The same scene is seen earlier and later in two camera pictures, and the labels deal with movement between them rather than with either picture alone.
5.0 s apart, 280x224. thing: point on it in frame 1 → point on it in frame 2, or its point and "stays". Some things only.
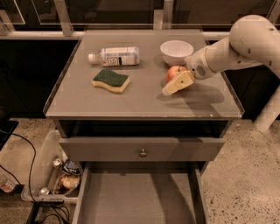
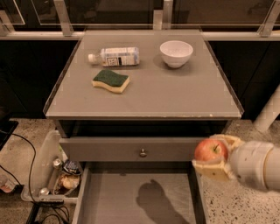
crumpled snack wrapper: (66, 183) stays
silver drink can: (57, 163) stays
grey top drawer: (142, 149) stays
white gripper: (196, 65) → (251, 163)
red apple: (173, 71) → (211, 149)
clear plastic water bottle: (116, 57) stays
